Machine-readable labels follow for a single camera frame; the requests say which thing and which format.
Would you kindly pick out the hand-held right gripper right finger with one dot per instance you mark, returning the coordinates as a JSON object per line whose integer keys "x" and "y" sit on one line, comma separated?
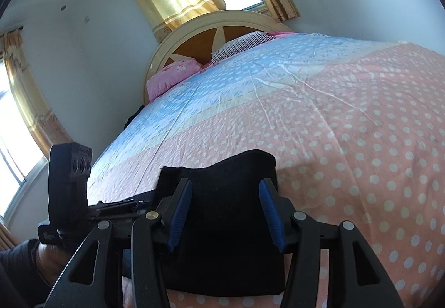
{"x": 271, "y": 214}

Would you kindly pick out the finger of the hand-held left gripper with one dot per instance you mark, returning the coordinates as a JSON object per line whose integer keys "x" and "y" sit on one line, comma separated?
{"x": 121, "y": 204}
{"x": 118, "y": 215}

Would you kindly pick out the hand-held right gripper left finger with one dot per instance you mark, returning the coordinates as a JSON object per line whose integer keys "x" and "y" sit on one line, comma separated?
{"x": 180, "y": 214}

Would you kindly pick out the black pants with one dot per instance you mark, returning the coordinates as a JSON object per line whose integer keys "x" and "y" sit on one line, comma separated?
{"x": 226, "y": 224}

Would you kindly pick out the person's left forearm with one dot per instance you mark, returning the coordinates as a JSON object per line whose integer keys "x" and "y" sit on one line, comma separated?
{"x": 45, "y": 259}

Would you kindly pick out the dark object beside bed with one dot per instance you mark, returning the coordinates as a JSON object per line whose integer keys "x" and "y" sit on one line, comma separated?
{"x": 134, "y": 117}

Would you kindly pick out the polka dot bed sheet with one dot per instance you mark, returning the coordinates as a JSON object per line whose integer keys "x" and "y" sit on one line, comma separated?
{"x": 347, "y": 120}

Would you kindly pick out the pink pillow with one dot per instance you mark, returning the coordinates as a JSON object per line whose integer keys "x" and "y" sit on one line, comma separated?
{"x": 168, "y": 77}

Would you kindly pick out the black curtain rod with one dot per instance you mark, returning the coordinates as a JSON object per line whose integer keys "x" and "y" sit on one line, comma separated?
{"x": 17, "y": 29}

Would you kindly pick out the striped pillow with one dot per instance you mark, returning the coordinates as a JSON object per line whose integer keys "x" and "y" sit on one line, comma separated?
{"x": 240, "y": 45}

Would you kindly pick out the cream and orange headboard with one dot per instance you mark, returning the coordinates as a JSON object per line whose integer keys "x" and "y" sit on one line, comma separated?
{"x": 194, "y": 40}

